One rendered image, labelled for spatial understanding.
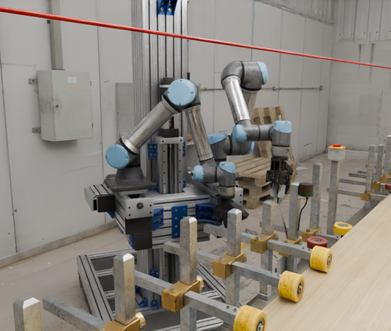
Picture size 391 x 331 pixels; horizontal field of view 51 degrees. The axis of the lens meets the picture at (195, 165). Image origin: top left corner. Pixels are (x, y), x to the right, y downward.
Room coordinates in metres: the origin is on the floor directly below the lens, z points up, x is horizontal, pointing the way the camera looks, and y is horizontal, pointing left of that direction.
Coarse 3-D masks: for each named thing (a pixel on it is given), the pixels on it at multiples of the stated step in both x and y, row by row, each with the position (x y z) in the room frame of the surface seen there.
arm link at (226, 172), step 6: (222, 162) 1.88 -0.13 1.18; (228, 162) 1.88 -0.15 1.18; (222, 168) 1.84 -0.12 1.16; (228, 168) 1.84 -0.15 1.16; (234, 168) 1.85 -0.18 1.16; (222, 174) 1.84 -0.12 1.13; (228, 174) 1.84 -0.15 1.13; (234, 174) 1.85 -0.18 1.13; (222, 180) 1.84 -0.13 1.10; (228, 180) 1.84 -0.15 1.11; (234, 180) 1.85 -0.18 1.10; (222, 186) 1.84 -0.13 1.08; (228, 186) 1.84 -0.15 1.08; (234, 186) 1.85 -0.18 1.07
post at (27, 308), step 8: (24, 296) 0.72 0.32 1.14; (16, 304) 0.70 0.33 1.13; (24, 304) 0.70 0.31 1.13; (32, 304) 0.70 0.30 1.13; (16, 312) 0.70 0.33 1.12; (24, 312) 0.69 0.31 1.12; (32, 312) 0.70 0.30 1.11; (40, 312) 0.71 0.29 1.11; (16, 320) 0.70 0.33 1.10; (24, 320) 0.69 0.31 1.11; (32, 320) 0.70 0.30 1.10; (40, 320) 0.71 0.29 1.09; (16, 328) 0.70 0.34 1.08; (24, 328) 0.69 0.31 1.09; (32, 328) 0.70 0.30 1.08; (40, 328) 0.71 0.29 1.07
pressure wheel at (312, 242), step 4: (308, 240) 1.60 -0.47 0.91; (312, 240) 1.60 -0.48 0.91; (316, 240) 1.60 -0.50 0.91; (320, 240) 1.61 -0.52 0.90; (324, 240) 1.60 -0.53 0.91; (308, 244) 1.60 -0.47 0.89; (312, 244) 1.58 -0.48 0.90; (316, 244) 1.57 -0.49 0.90; (320, 244) 1.57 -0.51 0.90; (324, 244) 1.57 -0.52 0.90; (312, 248) 1.58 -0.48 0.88
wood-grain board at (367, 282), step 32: (384, 224) 1.83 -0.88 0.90; (352, 256) 1.46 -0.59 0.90; (384, 256) 1.46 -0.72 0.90; (320, 288) 1.21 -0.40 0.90; (352, 288) 1.21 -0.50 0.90; (384, 288) 1.21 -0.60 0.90; (288, 320) 1.02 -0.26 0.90; (320, 320) 1.02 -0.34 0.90; (352, 320) 1.02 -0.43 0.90; (384, 320) 1.02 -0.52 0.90
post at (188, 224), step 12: (180, 228) 1.11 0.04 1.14; (192, 228) 1.10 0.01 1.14; (180, 240) 1.11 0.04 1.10; (192, 240) 1.10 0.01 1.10; (180, 252) 1.11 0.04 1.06; (192, 252) 1.10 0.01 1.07; (180, 264) 1.11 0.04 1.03; (192, 264) 1.10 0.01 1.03; (180, 276) 1.11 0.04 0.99; (192, 276) 1.10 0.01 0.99; (180, 312) 1.11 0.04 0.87; (192, 312) 1.10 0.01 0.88; (180, 324) 1.11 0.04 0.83; (192, 324) 1.10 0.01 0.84
